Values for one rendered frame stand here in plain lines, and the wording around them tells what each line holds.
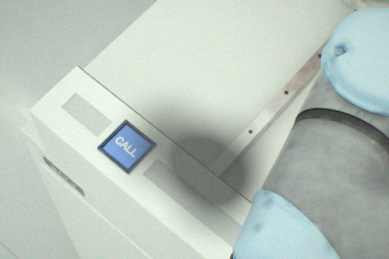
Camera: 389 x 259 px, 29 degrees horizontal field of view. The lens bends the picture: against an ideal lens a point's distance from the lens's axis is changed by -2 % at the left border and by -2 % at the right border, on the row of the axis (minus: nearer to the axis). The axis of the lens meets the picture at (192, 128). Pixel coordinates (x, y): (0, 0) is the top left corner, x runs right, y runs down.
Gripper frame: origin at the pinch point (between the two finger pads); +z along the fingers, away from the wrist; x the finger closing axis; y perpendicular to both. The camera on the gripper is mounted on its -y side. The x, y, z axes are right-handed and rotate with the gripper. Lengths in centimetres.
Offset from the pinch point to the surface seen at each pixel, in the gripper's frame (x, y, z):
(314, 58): 18.5, 34.3, 25.7
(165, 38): 40, 23, 29
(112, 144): 27.7, -0.4, 14.3
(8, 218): 71, -7, 111
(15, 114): 92, 15, 111
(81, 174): 31.5, -4.1, 24.0
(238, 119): 21.5, 19.5, 28.7
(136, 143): 25.4, 1.8, 14.3
